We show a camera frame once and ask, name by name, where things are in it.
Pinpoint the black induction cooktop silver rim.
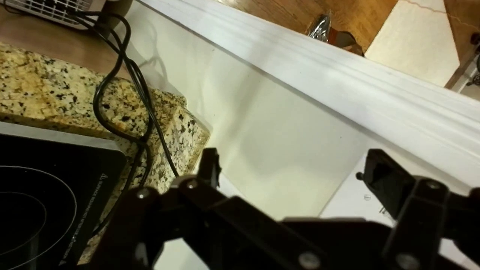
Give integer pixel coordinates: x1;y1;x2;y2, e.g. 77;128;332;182
0;122;129;270

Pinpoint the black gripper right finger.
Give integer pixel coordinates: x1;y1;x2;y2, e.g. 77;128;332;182
354;148;449;270

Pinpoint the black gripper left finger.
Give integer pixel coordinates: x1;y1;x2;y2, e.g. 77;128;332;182
89;148;321;270

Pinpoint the cream floor mat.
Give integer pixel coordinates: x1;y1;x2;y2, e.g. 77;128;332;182
365;0;462;88

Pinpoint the white door frame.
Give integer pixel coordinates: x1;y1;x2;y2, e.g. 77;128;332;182
443;40;480;95

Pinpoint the thin black cable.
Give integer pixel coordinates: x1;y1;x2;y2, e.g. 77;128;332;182
74;11;155;238
117;52;182;179

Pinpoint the shiny metal object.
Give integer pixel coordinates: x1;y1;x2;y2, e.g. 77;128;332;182
305;13;366;58

